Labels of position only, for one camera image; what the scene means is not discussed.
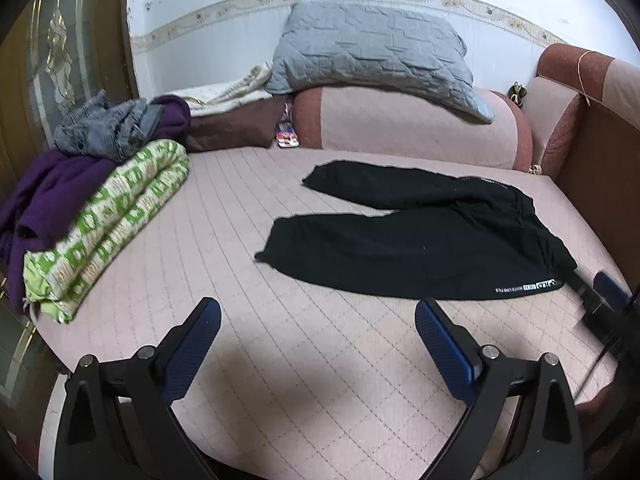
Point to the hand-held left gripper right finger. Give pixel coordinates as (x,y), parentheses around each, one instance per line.
(442,350)

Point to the brown cloth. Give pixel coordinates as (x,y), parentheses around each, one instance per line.
(235,127)

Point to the pink and brown side cushion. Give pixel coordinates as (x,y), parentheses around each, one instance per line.
(550,120)

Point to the red white blue packet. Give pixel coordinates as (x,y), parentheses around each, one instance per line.
(287,137)

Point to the grey quilted pillow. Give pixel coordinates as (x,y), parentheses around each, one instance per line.
(375,50)

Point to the purple garment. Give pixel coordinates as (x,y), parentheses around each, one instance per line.
(45,185)

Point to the pink and rust bolster cushion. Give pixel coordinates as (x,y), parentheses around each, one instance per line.
(400,130)

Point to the grey jeans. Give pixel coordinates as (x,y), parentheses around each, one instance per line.
(100,130)

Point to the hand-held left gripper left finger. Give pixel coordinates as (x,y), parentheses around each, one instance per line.
(197,340)

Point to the cream blanket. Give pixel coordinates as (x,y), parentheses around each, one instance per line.
(225,95)

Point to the pink quilted bed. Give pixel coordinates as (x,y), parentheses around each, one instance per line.
(250,260)

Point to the brown sofa armrest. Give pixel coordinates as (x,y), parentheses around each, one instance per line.
(600,170)

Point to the black pants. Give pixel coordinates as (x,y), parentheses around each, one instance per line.
(425,245)

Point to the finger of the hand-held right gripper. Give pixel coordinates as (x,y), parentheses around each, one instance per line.
(612,287)
(582,290)

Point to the green and white folded quilt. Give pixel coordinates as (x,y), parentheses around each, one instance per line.
(115,210)

